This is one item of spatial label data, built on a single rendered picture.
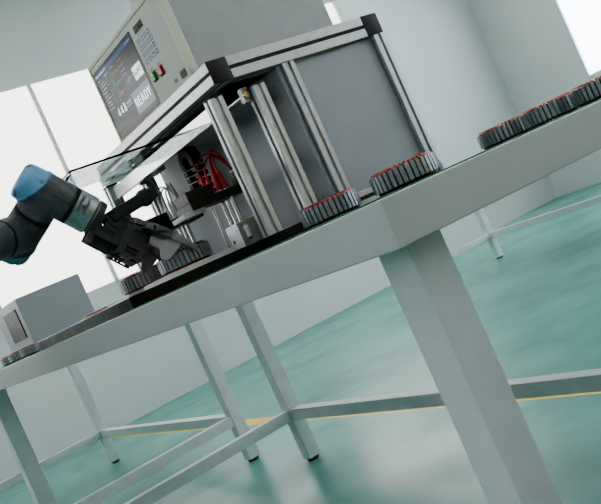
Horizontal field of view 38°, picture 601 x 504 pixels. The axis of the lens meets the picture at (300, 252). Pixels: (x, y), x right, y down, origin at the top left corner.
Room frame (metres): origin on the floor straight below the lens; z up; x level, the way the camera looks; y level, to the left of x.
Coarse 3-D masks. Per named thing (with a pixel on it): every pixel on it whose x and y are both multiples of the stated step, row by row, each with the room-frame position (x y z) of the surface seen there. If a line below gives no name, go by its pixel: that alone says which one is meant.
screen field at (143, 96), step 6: (144, 84) 1.94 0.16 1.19; (138, 90) 1.97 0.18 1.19; (144, 90) 1.95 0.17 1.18; (150, 90) 1.93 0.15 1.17; (132, 96) 2.00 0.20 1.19; (138, 96) 1.98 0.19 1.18; (144, 96) 1.96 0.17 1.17; (150, 96) 1.94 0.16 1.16; (138, 102) 1.99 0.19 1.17; (144, 102) 1.97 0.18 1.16; (150, 102) 1.95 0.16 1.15; (138, 108) 2.00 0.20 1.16; (144, 108) 1.98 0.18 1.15
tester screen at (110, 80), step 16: (128, 48) 1.94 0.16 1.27; (112, 64) 2.02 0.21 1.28; (128, 64) 1.96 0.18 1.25; (96, 80) 2.12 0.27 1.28; (112, 80) 2.05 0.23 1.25; (112, 96) 2.08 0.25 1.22; (128, 96) 2.02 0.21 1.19; (112, 112) 2.11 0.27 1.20; (128, 112) 2.05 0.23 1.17; (144, 112) 1.98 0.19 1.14; (128, 128) 2.08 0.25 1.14
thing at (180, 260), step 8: (200, 240) 1.77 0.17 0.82; (184, 248) 1.74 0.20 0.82; (200, 248) 1.75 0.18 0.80; (208, 248) 1.77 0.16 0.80; (176, 256) 1.73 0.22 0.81; (184, 256) 1.74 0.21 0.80; (192, 256) 1.74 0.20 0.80; (200, 256) 1.75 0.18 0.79; (208, 256) 1.77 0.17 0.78; (160, 264) 1.76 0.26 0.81; (168, 264) 1.74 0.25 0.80; (176, 264) 1.74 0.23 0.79; (184, 264) 1.73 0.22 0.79; (160, 272) 1.77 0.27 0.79; (168, 272) 1.75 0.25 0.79
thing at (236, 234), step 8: (240, 224) 1.83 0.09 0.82; (248, 224) 1.84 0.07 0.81; (256, 224) 1.85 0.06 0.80; (232, 232) 1.85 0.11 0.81; (240, 232) 1.82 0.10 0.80; (256, 232) 1.84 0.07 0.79; (232, 240) 1.86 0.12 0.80; (240, 240) 1.83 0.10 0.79; (248, 240) 1.83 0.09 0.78; (256, 240) 1.84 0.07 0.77; (240, 248) 1.84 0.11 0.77
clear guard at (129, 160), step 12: (156, 144) 1.96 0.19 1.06; (120, 156) 1.91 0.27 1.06; (132, 156) 1.98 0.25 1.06; (144, 156) 2.05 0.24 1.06; (84, 168) 1.86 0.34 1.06; (96, 168) 1.93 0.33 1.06; (108, 168) 1.99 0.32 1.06; (120, 168) 2.07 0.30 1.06; (132, 168) 2.15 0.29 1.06; (72, 180) 1.94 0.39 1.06; (84, 180) 2.01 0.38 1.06; (96, 180) 2.08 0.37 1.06
